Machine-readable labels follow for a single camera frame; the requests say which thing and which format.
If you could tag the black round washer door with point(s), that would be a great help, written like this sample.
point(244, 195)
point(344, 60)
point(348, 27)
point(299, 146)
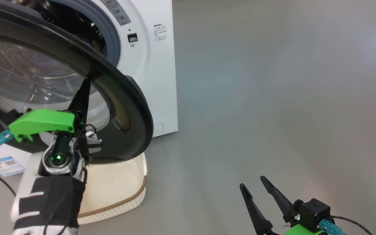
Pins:
point(132, 114)

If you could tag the teal right camera connector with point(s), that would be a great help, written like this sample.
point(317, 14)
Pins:
point(331, 227)

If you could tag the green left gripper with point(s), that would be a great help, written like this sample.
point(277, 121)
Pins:
point(44, 122)

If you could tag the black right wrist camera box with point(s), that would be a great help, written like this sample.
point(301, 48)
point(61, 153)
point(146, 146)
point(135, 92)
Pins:
point(315, 210)

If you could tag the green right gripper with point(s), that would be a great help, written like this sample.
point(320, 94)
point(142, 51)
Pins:
point(297, 231)

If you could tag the black door lock slot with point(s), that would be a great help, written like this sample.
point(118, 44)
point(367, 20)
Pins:
point(132, 37)

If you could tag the white front-load washing machine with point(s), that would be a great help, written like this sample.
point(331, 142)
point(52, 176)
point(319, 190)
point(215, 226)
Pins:
point(155, 81)

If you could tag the stainless steel washing machine drum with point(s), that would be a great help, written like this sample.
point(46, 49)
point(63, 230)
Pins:
point(90, 32)

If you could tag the small printed text sticker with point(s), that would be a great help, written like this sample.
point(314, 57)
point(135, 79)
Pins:
point(159, 32)

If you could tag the grey instruction sticker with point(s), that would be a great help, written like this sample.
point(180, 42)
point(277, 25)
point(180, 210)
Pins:
point(117, 13)

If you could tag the blue energy label sticker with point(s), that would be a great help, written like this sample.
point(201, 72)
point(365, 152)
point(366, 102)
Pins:
point(7, 164)

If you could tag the cream perforated laundry basket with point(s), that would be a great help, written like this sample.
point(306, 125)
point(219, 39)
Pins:
point(116, 186)

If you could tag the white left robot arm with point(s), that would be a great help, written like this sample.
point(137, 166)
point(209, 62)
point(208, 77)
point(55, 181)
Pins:
point(31, 176)

